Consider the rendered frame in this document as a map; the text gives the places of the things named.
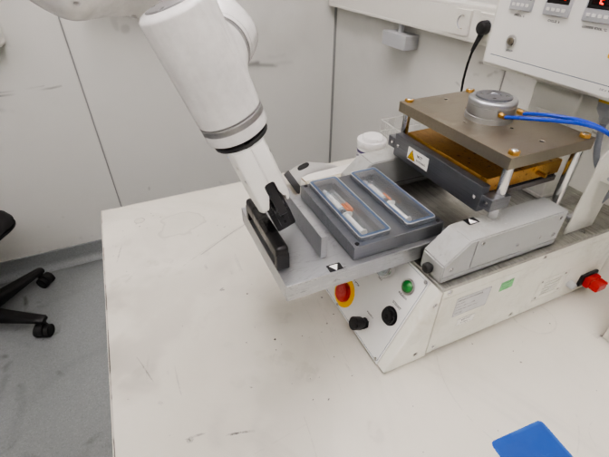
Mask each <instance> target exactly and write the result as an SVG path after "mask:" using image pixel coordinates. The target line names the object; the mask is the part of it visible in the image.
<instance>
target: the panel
mask: <svg viewBox="0 0 609 457"><path fill-rule="evenodd" d="M405 280H410V282H411V283H412V290H411V292H410V293H405V292H403V290H402V288H401V285H402V283H403V281H405ZM346 283H348V285H349V286H350V289H351V294H350V297H349V299H348V300H347V301H346V302H340V301H339V300H338V299H337V298H336V295H335V289H336V287H337V286H335V287H329V288H327V289H326V291H327V293H328V294H329V296H330V297H331V299H332V300H333V301H334V303H335V304H336V305H337V307H338V308H339V310H340V311H341V313H342V314H343V316H344V318H345V319H346V321H347V322H348V324H349V320H350V318H351V317H352V316H361V317H362V318H364V317H366V318H367V320H368V321H369V325H368V327H367V328H365V329H362V330H353V331H354V333H355V334H356V335H357V336H358V338H359V339H360V341H361V342H362V344H363V346H364V347H365V349H366V350H367V352H368V353H369V355H370V356H371V358H372V359H373V361H374V362H375V363H376V364H378V363H379V362H380V360H381V359H382V357H383V355H384V354H385V352H386V351H387V349H388V348H389V346H390V345H391V343H392V341H393V340H394V338H395V337H396V335H397V334H398V333H399V331H400V330H401V328H402V326H403V325H404V323H405V322H406V320H407V319H408V317H409V316H410V314H411V312H412V311H413V309H414V308H415V306H417V304H418V303H419V301H420V300H421V298H422V296H423V295H424V293H425V292H426V290H427V289H428V287H429V286H430V284H431V282H430V281H429V280H428V279H427V278H426V277H425V276H424V275H423V274H422V273H421V272H420V271H419V270H418V269H417V268H416V267H415V266H414V265H413V264H412V263H411V262H408V263H405V264H402V265H399V266H396V267H395V270H394V273H393V274H392V276H391V277H388V278H382V277H379V276H378V274H377V273H374V274H371V275H369V276H366V277H360V278H357V279H355V280H352V281H349V282H346ZM385 307H389V308H391V309H392V310H393V311H394V314H395V319H394V321H393V323H392V324H389V325H387V324H385V323H384V322H383V321H382V310H383V309H384V308H385Z"/></svg>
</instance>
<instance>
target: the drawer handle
mask: <svg viewBox="0 0 609 457"><path fill-rule="evenodd" d="M246 216H247V218H248V220H253V221H254V222H255V224H256V226H257V228H258V230H259V232H260V233H261V235H262V237H263V238H264V240H265V242H266V244H267V245H268V247H269V248H270V250H271V252H272V253H273V255H274V257H275V268H276V269H277V270H281V269H285V268H288V267H290V266H289V253H288V246H287V245H286V243H285V242H284V240H283V238H282V237H281V235H280V234H279V232H278V231H277V229H276V227H275V226H274V224H273V223H272V221H271V219H270V218H269V217H268V216H267V214H266V213H262V212H260V211H259V210H258V209H257V207H256V205H255V204H254V202H253V200H251V199H247V200H246Z"/></svg>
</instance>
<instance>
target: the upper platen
mask: <svg viewBox="0 0 609 457"><path fill-rule="evenodd" d="M408 136H410V137H412V138H413V139H414V140H416V141H418V142H420V143H421V144H423V145H425V146H426V147H428V148H429V149H431V150H433V151H435V152H437V153H438V154H439V155H441V156H442V157H444V158H446V159H447V160H450V161H451V162H453V163H454V164H456V165H458V166H459V167H461V168H462V169H463V170H466V171H467V172H469V173H471V174H472V175H474V176H476V177H477V178H479V179H480V180H483V181H484V182H486V183H487V184H488V185H490V189H489V192H491V191H494V190H496V187H497V185H498V180H499V177H500V174H501V171H502V169H503V168H501V167H499V166H498V165H497V164H495V163H493V162H491V161H489V160H487V159H485V158H483V157H481V156H479V155H478V154H477V153H475V152H473V151H470V150H469V149H467V148H465V147H463V146H461V145H460V144H458V143H456V142H455V141H452V140H451V139H449V138H447V137H445V136H443V135H441V134H440V133H438V132H436V131H434V130H432V129H431V128H428V129H424V130H418V131H410V132H408ZM561 162H562V159H560V158H555V159H552V160H545V161H541V162H538V163H534V164H531V165H527V166H524V167H520V168H516V169H515V170H514V173H513V175H512V178H511V181H510V183H509V186H508V188H507V193H509V192H513V191H516V190H522V189H525V188H528V187H532V186H535V185H538V184H541V183H545V182H548V181H551V180H554V179H555V177H556V175H555V173H556V172H558V169H559V167H560V165H561Z"/></svg>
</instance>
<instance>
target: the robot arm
mask: <svg viewBox="0 0 609 457"><path fill-rule="evenodd" d="M29 1H31V2H32V3H34V4H36V5H38V6H39V7H41V8H42V9H44V10H45V11H47V12H49V13H51V14H53V15H56V16H59V17H61V18H63V19H66V20H70V21H88V20H92V19H98V18H104V17H131V18H138V19H140V21H139V26H140V29H141V30H142V32H143V33H144V35H145V36H146V38H147V40H148V41H149V43H150V46H151V47H152V49H153V51H154V52H155V54H156V55H157V57H158V58H159V61H160V62H161V64H162V66H163V68H164V69H165V71H166V73H167V74H168V76H169V78H170V79H171V81H172V83H173V84H174V86H175V88H176V90H177V91H178V93H179V95H180V97H181V99H182V101H183V102H184V103H185V105H186V106H187V108H188V111H189V112H190V114H191V116H192V117H193V119H194V121H195V123H196V124H197V126H198V127H199V129H200V131H201V132H202V134H203V136H204V138H205V139H206V141H207V143H208V145H209V146H210V147H212V148H215V150H216V151H217V152H220V153H223V154H226V155H227V157H228V159H229V160H230V162H231V164H232V166H233V168H234V169H235V171H236V173H237V176H238V177H239V178H240V180H241V182H242V184H243V186H244V188H245V189H246V192H247V193H248V195H249V197H250V198H251V200H253V202H254V204H255V205H256V207H257V209H258V210H259V211H260V212H262V213H266V211H267V213H268V215H269V217H270V218H271V220H272V221H273V223H274V225H275V227H276V229H277V230H278V231H281V230H283V229H285V228H287V227H289V226H290V225H292V224H294V223H295V218H294V216H293V214H292V212H291V210H290V208H289V207H288V204H287V203H286V202H285V199H289V196H290V194H289V191H288V188H287V186H286V185H285V181H284V179H283V177H282V174H281V172H280V170H279V169H278V167H277V164H276V161H275V159H274V157H273V155H272V153H271V151H270V150H269V148H268V146H267V143H266V140H265V138H264V135H265V133H266V130H267V124H266V121H267V116H266V112H265V110H264V107H263V105H262V103H261V101H260V99H259V97H258V95H257V92H256V89H255V86H254V84H253V83H252V80H251V78H250V75H249V71H248V64H249V62H250V61H251V59H252V57H253V55H254V53H255V51H256V48H257V43H258V32H257V29H256V25H255V23H254V21H253V20H252V18H251V17H250V15H249V14H248V13H247V12H246V10H245V9H244V8H243V7H242V6H241V5H239V4H238V3H237V2H236V1H235V0H29ZM283 196H284V197H285V199H284V197H283Z"/></svg>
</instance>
